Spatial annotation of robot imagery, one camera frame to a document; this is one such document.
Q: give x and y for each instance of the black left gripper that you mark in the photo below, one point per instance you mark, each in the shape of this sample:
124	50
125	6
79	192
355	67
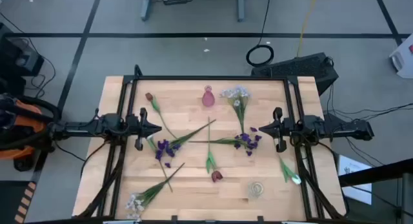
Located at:
142	128

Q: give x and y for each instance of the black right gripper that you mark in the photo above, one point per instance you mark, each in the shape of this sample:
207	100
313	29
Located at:
280	128

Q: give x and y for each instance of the purple artificial flower spray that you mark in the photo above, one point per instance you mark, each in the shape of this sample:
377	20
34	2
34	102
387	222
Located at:
245	138
167	149

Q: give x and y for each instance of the red artificial tulip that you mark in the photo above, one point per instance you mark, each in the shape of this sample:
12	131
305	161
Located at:
217	176
149	97

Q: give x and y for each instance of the white blossom grass spray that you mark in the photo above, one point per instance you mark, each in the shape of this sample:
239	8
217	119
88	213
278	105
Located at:
238	101
151	191

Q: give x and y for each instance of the green leaf sprig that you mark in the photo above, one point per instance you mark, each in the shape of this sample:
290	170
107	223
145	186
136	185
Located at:
287	172

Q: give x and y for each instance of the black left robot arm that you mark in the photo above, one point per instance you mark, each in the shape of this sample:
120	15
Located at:
106	124

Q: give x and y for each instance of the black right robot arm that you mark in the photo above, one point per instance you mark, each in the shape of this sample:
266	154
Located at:
322	127

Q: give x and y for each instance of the clear glass vase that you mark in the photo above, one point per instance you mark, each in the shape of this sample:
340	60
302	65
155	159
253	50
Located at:
255	189

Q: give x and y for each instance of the pink ribbed glass vase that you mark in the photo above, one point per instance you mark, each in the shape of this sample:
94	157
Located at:
208	99

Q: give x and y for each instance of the black computer case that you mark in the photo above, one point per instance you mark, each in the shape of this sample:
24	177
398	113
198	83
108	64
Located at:
297	67

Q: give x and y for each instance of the white printed paper sheet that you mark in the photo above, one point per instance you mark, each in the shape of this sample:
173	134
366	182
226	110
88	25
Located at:
355	182

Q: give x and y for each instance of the grey desk leg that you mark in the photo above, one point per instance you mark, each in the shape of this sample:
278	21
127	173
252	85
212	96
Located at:
241	7
146	7

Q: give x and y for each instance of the black power strip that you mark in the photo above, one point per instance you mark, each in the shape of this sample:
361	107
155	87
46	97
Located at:
175	1

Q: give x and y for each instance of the orange and black vacuum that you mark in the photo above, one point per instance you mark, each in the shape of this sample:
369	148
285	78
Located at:
22	120

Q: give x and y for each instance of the black equipment box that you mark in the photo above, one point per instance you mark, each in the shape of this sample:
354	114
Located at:
19	56

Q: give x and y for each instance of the white plastic box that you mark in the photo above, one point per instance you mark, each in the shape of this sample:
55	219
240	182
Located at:
405	61

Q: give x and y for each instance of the black aluminium table frame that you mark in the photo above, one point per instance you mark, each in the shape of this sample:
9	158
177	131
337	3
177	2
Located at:
209	78

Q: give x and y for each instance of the black neighbouring frame beam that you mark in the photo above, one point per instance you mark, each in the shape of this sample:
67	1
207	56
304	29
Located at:
377	172

